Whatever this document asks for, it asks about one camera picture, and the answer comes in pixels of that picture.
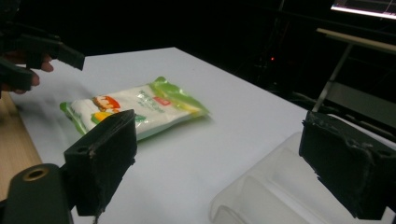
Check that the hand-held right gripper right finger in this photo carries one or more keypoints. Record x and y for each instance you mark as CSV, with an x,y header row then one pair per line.
x,y
348,174

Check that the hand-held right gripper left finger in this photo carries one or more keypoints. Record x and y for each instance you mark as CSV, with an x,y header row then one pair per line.
x,y
102,158

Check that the green and white powder bag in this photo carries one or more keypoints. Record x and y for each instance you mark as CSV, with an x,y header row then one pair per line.
x,y
149,105

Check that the translucent plastic container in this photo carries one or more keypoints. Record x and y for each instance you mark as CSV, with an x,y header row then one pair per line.
x,y
280,193

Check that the grey panel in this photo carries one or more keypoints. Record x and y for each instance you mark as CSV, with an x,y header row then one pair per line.
x,y
364,102

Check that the monitor screen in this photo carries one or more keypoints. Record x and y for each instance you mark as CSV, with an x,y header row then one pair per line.
x,y
364,8

